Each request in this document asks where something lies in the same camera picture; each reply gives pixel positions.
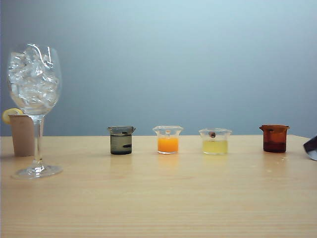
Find clear beaker with pale yellow liquid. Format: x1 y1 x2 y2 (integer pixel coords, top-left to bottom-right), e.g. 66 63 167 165
198 128 233 156

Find clear ice cubes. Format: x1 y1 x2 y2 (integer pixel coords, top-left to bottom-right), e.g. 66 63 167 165
7 46 60 110

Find amber brown glass beaker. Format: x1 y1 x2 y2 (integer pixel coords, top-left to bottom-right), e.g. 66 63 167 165
259 124 290 153

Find beige paper cup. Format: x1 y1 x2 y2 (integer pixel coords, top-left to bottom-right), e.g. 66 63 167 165
8 114 45 157

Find yellow lemon slice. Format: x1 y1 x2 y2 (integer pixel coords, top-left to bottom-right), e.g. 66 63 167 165
2 108 25 125

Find stainless steel ice scoop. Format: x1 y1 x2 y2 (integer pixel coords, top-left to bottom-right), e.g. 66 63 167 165
303 135 317 162

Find clear wine glass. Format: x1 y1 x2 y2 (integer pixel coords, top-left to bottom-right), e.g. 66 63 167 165
6 44 64 180

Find grey smoked glass beaker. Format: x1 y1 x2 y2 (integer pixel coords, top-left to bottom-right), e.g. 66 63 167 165
106 126 137 156

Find clear beaker with orange juice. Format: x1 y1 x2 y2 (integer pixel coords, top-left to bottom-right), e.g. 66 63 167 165
152 125 184 155

